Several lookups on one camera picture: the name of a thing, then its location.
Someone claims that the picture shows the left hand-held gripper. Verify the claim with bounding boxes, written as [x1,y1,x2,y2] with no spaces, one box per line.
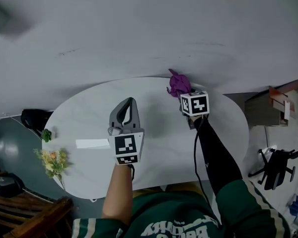
[107,97,146,167]

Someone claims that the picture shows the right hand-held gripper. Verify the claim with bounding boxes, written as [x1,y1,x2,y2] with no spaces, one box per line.
[178,87,211,130]

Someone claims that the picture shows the purple cloth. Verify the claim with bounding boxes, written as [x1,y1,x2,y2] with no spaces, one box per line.
[165,68,192,99]

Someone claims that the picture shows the person's left forearm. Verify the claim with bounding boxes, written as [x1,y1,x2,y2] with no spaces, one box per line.
[101,164,135,223]

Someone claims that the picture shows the person's right forearm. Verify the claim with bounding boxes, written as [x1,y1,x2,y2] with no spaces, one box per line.
[190,115,244,196]

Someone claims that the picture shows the white oval table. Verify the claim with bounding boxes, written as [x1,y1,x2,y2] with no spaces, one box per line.
[41,76,250,200]

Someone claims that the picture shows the cardboard box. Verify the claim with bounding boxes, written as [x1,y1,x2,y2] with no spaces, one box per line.
[244,79,298,127]

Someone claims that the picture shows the person's yellow trousers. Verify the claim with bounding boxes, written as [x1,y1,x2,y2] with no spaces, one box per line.
[133,182,200,196]

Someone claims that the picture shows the small potted succulent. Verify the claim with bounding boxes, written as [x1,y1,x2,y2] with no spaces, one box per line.
[41,126,59,143]

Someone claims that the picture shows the artificial flower bouquet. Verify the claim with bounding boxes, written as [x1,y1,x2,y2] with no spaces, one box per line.
[33,147,71,191]

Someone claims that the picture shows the black backpack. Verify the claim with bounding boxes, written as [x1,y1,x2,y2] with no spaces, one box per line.
[20,109,53,136]

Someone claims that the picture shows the black office chair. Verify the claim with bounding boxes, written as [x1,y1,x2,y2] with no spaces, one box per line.
[247,144,298,191]

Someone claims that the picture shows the person's green jersey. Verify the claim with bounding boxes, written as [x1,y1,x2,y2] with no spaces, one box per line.
[72,179,292,238]

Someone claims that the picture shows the black floor bag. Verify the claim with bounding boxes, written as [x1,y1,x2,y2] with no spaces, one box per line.
[0,172,24,198]

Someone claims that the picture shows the wooden chair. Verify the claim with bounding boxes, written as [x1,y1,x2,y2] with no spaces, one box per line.
[0,192,75,238]

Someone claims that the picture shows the blue crates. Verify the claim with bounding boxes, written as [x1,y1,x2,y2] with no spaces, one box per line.
[289,194,298,218]

